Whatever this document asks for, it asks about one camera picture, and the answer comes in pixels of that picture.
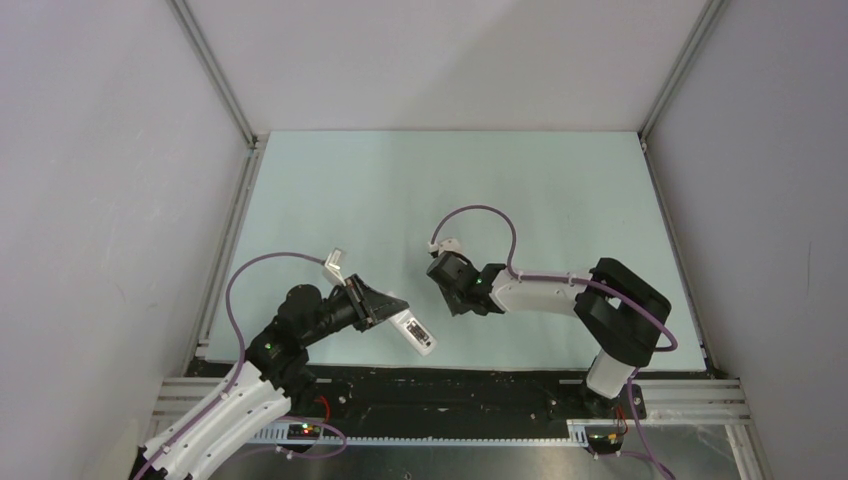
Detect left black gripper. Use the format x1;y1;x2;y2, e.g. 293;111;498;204
301;273;408;346

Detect white remote control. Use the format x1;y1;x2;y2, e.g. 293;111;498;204
387;307;437;357

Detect AAA battery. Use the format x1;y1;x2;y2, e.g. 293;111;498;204
405;320;432;349

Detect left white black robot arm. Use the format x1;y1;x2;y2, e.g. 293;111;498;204
130;275;409;479

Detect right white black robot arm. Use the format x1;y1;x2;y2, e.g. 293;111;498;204
426;251;677;418

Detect left controller board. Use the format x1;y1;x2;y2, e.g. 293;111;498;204
286;423;323;442

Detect controller board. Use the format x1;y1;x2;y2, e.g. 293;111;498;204
286;423;323;442
586;433;626;458

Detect right controller board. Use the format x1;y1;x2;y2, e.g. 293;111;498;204
586;433;626;458

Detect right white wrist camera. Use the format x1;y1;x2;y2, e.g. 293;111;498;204
428;237;464;258

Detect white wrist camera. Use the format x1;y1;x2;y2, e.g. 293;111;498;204
322;248;346;287
428;237;464;258

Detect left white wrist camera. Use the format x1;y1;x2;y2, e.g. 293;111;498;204
322;248;346;287

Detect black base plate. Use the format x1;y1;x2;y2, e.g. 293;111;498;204
192;362;648;440

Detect left aluminium frame rail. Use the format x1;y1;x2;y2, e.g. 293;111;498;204
168;0;263;357

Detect aluminium frame rail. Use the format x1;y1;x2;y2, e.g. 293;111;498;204
168;0;263;357
638;0;731;375

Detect grey slotted cable duct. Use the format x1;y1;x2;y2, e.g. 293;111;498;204
251;423;590;446

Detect right aluminium frame rail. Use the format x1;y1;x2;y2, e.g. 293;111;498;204
638;0;731;375

